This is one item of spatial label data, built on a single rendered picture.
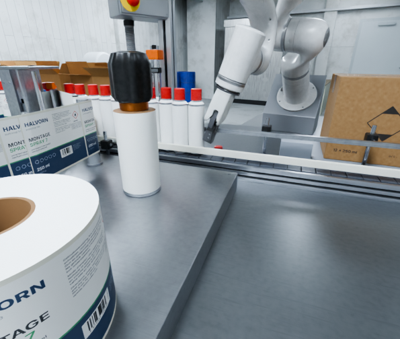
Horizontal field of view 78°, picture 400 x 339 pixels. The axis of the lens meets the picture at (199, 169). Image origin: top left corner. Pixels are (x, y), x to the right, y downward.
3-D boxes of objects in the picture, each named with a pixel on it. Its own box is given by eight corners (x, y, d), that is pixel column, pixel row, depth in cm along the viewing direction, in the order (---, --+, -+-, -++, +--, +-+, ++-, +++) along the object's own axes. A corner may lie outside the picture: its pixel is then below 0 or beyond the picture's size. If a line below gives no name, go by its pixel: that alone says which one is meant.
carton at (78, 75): (60, 99, 260) (52, 61, 245) (100, 94, 302) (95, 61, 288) (89, 103, 240) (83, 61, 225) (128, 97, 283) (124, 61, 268)
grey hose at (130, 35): (128, 86, 91) (120, 19, 83) (133, 85, 94) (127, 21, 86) (136, 87, 90) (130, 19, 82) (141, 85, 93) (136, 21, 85)
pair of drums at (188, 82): (156, 103, 731) (154, 71, 696) (181, 98, 826) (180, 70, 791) (175, 105, 696) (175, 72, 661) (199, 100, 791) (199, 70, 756)
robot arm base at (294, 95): (270, 105, 130) (265, 81, 114) (286, 77, 133) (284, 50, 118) (306, 116, 121) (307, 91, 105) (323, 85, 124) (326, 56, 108)
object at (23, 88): (18, 146, 87) (-6, 67, 77) (50, 136, 99) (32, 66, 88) (48, 151, 83) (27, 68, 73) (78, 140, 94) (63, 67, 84)
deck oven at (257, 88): (286, 101, 790) (298, 21, 702) (276, 107, 686) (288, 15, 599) (236, 97, 867) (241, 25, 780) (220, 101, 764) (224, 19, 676)
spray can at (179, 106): (173, 154, 82) (170, 89, 73) (173, 149, 86) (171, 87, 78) (189, 154, 82) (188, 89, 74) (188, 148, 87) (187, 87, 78)
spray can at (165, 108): (158, 148, 87) (154, 87, 79) (171, 145, 90) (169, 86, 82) (165, 152, 83) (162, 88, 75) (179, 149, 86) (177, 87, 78)
